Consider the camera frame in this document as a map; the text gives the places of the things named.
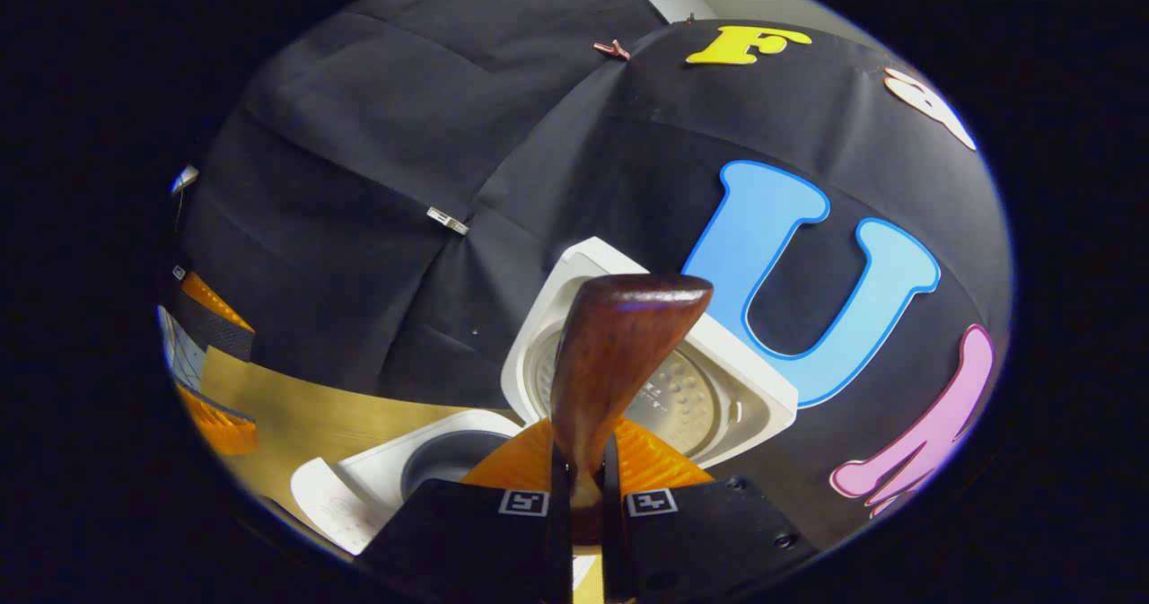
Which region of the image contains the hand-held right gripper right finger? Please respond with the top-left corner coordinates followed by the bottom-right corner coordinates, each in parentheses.
top-left (601, 417), bottom-right (822, 604)

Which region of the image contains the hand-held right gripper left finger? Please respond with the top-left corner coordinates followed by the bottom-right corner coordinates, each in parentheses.
top-left (355, 417), bottom-right (575, 604)

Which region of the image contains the white rice cooker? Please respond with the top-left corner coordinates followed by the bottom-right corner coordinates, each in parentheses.
top-left (289, 236), bottom-right (800, 556)

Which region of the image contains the dark wooden spoon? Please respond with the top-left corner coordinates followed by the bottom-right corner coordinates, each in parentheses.
top-left (549, 273), bottom-right (715, 547)

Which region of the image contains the black backdrop cloth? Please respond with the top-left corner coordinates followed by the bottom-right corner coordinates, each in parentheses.
top-left (171, 0), bottom-right (1015, 551)

